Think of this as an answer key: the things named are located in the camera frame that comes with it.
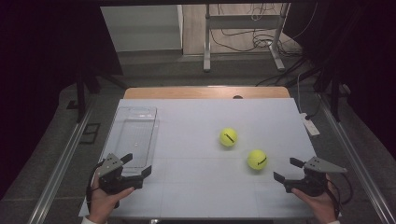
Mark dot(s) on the grey metal table frame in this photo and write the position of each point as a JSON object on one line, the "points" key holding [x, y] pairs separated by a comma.
{"points": [[243, 22]]}

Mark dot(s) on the black metal stand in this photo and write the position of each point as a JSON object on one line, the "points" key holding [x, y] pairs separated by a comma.
{"points": [[81, 93], [334, 93]]}

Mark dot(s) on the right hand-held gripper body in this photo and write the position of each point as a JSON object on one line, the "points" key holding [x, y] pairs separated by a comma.
{"points": [[314, 182]]}

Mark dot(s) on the white cabinet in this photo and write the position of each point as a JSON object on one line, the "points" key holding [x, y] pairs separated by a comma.
{"points": [[143, 28]]}

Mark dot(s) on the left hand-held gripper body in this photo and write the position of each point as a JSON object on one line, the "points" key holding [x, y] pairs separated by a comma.
{"points": [[110, 166]]}

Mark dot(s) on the white power strip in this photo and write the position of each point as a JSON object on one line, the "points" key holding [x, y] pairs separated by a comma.
{"points": [[309, 124]]}

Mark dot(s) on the person's right hand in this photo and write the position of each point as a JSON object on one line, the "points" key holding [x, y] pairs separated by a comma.
{"points": [[323, 207]]}

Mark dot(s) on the yellow tennis ball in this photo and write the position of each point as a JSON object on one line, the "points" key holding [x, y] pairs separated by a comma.
{"points": [[257, 159], [228, 137]]}

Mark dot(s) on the clear plastic container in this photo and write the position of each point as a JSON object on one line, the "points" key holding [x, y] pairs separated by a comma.
{"points": [[137, 137]]}

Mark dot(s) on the person's left hand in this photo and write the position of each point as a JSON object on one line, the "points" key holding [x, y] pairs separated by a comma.
{"points": [[101, 205]]}

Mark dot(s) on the aluminium floor rail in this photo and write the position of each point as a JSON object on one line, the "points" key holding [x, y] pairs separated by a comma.
{"points": [[59, 174], [358, 161]]}

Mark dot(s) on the small dark round object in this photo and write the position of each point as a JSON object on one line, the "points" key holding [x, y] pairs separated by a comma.
{"points": [[237, 97]]}

